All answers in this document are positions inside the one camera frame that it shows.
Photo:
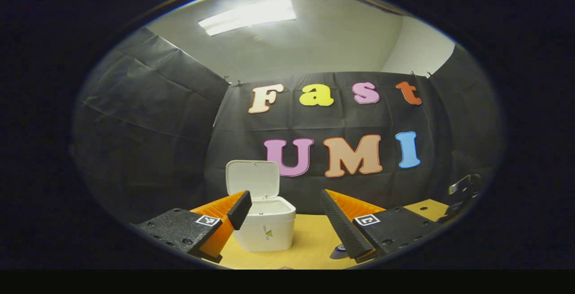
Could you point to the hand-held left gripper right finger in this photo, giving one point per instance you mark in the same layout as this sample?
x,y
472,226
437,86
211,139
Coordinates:
x,y
341,226

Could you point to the blue pop can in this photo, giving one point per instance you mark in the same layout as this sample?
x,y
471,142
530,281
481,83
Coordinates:
x,y
338,252

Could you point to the white desktop garbage bin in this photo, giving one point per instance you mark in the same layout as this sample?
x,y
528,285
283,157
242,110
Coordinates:
x,y
269,226

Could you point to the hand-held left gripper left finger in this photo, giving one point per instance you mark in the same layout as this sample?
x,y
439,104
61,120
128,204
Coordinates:
x,y
240,208

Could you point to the wooden desktop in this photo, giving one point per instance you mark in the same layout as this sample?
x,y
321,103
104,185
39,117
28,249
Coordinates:
x,y
310,240

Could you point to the ceiling light panel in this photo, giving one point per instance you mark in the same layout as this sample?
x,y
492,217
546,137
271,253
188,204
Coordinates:
x,y
247,16

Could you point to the black backdrop cloth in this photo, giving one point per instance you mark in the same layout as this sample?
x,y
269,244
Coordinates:
x,y
179,141

